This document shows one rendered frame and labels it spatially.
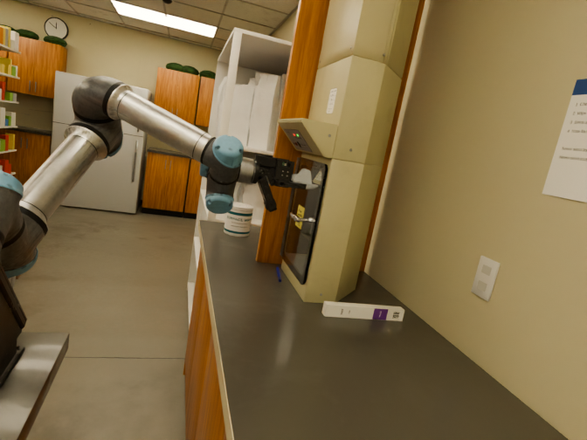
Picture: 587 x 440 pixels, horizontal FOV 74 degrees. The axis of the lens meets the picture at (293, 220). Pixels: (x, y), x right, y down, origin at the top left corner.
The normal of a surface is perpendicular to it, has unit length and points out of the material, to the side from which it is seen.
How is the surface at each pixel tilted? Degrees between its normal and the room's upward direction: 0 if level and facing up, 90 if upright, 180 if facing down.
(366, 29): 90
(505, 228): 90
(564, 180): 90
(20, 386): 0
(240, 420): 0
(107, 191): 90
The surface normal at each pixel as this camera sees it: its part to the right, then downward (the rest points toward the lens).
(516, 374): -0.95, -0.11
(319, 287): 0.26, 0.23
